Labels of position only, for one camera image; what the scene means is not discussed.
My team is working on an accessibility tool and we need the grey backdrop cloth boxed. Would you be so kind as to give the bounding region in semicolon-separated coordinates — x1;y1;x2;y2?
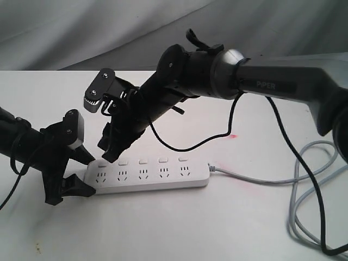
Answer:
1;1;347;70

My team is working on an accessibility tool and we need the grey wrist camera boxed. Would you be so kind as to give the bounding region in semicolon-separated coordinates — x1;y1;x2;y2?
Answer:
84;68;115;113
62;109;84;150

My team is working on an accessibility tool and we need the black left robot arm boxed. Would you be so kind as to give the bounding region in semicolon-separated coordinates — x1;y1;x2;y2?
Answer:
1;109;96;206

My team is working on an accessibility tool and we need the white five-outlet power strip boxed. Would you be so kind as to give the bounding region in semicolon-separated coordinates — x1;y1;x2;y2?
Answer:
84;156;210;195

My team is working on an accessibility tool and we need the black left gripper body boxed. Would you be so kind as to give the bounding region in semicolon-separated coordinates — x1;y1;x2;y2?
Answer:
40;121;71;206

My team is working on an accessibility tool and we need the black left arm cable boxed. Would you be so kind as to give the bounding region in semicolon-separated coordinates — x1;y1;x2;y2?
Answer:
0;119;55;210

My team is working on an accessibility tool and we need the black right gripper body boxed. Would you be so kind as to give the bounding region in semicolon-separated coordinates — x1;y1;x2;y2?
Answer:
102;89;145;145

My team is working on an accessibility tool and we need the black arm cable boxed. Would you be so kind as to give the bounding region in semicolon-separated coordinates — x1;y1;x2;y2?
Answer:
148;92;348;258
0;119;55;210

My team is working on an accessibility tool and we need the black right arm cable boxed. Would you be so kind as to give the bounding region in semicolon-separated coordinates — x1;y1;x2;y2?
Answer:
148;92;348;258

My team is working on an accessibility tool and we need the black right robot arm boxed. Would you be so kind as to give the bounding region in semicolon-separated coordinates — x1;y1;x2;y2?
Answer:
98;30;347;162

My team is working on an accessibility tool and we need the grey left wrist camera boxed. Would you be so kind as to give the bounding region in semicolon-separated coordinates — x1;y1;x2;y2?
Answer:
62;109;84;150

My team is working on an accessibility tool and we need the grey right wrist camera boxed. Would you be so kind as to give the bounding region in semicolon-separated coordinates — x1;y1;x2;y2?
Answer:
84;68;115;113

